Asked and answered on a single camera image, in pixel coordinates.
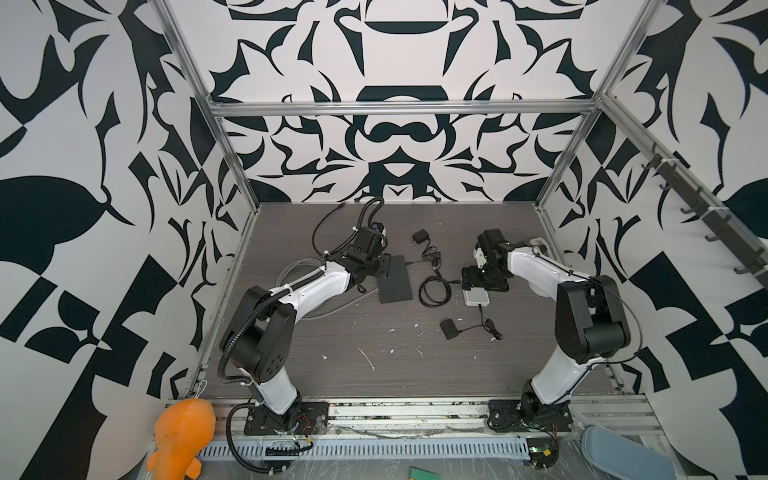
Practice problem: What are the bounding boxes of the white square router box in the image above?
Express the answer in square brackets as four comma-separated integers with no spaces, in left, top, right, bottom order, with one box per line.
[462,287,490,307]

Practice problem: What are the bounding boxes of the black network switch box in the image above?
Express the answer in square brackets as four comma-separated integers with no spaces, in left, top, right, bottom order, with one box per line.
[376,254,413,304]

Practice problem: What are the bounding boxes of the black cable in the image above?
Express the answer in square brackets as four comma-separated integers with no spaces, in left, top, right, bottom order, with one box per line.
[417,266,463,309]

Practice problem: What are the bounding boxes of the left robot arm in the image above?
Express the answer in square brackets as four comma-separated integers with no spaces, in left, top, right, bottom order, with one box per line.
[217,222,388,415]

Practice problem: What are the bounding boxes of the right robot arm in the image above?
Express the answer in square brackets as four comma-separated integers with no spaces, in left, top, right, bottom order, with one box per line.
[461,229,631,419]

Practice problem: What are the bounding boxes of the green object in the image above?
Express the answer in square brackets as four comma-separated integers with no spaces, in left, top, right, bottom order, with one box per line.
[409,467,440,480]

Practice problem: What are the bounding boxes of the grey blue pad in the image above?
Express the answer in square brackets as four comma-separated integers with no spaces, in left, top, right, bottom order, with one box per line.
[581,425,676,480]

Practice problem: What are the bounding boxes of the orange plush toy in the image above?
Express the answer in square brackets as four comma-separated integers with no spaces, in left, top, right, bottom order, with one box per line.
[146,398,216,480]

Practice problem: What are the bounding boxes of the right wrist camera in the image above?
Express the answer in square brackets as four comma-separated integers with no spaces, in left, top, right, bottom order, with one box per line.
[473,247,487,269]

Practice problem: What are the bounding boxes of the grey coiled ethernet cable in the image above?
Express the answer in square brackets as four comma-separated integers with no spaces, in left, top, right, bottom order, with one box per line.
[274,257,379,320]

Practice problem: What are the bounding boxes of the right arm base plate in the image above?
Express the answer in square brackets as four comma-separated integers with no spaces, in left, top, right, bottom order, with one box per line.
[486,394,573,433]

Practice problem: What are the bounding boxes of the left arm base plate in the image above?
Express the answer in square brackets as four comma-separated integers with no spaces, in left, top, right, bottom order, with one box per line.
[244,401,330,436]

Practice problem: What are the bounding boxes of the white cable duct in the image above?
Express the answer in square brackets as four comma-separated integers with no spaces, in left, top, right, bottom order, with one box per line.
[235,437,530,461]

